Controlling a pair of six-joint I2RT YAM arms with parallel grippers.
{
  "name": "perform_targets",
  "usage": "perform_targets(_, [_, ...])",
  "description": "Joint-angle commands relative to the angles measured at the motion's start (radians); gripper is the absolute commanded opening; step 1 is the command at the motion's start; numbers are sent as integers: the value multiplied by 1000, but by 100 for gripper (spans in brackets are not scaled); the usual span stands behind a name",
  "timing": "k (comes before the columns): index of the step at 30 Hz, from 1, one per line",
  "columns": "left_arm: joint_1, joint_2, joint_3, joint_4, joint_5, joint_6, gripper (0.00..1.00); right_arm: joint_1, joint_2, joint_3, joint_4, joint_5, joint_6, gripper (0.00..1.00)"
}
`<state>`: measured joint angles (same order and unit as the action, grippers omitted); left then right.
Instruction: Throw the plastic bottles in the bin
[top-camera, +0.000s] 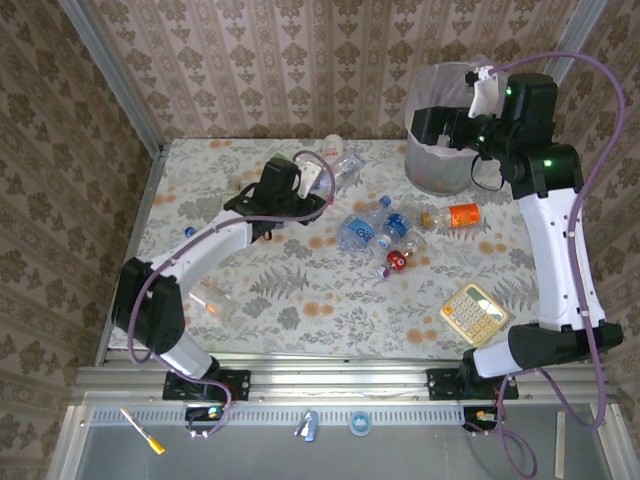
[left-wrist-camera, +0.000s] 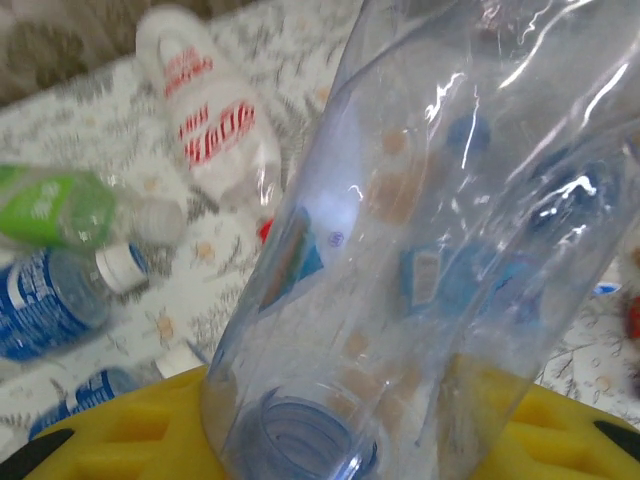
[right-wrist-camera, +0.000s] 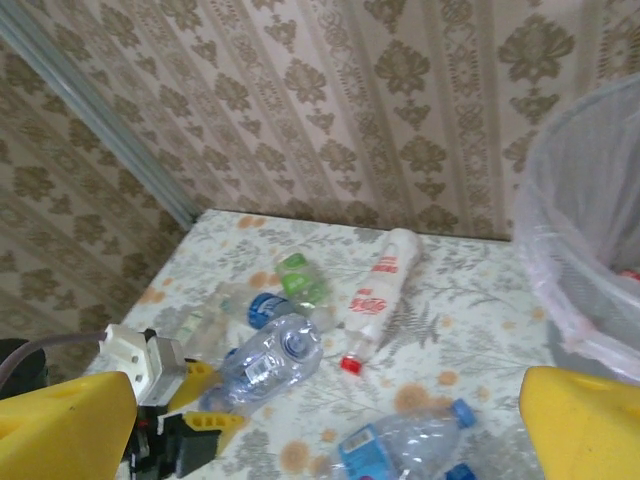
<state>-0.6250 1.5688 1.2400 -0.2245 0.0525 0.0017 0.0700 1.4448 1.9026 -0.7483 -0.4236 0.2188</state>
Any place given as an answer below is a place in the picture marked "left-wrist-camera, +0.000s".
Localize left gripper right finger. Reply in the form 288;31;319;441
499;384;640;480

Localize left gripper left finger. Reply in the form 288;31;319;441
22;364;236;480

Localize blue label water bottle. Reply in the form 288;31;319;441
27;344;206;441
0;242;151;364

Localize large clear bottle blue label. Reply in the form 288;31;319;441
199;0;640;480

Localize floral patterned tablecloth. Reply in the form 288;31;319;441
0;4;640;441

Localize green label clear bottle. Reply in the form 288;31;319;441
0;164;186;251

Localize white sleeve bottle red cap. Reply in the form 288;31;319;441
134;4;284;236

